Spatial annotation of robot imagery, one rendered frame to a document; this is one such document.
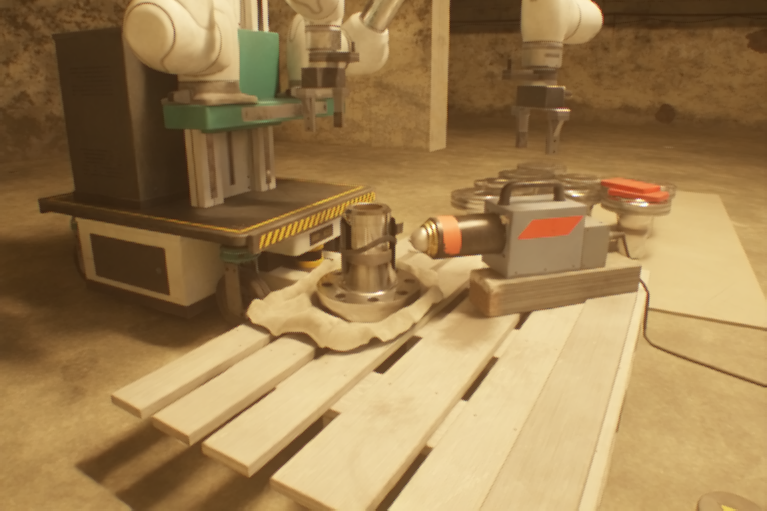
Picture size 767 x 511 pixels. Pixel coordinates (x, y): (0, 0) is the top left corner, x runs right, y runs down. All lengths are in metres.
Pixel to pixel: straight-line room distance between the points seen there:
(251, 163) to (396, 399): 1.09
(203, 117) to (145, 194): 0.42
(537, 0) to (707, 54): 8.87
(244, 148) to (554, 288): 1.08
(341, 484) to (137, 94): 1.22
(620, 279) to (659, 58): 8.73
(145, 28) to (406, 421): 0.89
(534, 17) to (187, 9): 0.73
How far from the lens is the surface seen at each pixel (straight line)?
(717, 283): 2.12
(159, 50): 1.15
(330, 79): 1.31
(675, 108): 10.04
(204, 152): 1.60
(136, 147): 1.64
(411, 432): 0.88
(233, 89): 1.40
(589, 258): 1.37
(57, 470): 1.18
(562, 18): 1.25
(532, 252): 1.27
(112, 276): 1.74
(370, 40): 1.82
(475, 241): 1.20
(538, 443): 0.85
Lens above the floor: 0.68
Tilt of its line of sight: 15 degrees down
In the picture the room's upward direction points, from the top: straight up
